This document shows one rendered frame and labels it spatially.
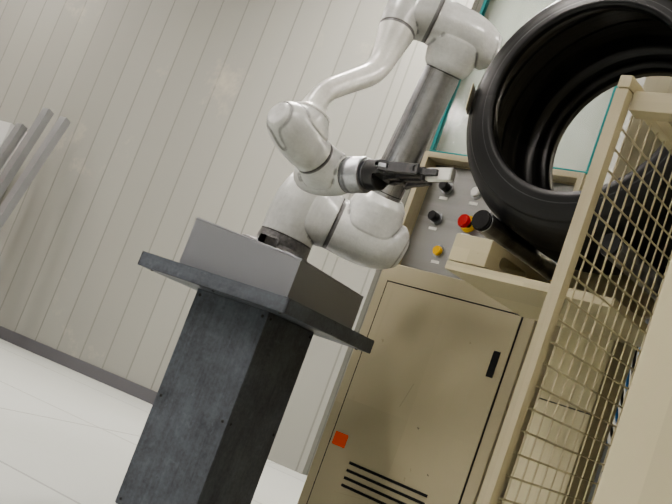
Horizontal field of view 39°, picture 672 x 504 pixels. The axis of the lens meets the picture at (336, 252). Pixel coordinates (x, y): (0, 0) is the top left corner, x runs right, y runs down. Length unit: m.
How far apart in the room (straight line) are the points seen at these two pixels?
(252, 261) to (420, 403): 0.64
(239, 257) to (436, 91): 0.69
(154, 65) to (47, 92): 1.00
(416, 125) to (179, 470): 1.11
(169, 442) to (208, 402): 0.15
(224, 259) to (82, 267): 4.33
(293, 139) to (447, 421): 0.92
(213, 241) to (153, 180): 4.11
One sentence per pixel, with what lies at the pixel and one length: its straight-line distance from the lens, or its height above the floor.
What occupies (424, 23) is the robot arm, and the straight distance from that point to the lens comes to 2.61.
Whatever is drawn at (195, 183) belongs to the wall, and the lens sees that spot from 6.43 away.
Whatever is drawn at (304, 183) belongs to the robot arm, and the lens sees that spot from 2.36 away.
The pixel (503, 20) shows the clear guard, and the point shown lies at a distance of 3.13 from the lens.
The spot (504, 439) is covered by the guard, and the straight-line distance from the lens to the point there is 1.23.
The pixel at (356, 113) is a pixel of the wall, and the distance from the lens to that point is 5.98.
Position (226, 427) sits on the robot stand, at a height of 0.29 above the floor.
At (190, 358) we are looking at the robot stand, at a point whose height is 0.42.
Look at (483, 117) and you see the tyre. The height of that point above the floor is 1.11.
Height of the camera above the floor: 0.48
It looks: 8 degrees up
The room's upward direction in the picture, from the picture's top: 20 degrees clockwise
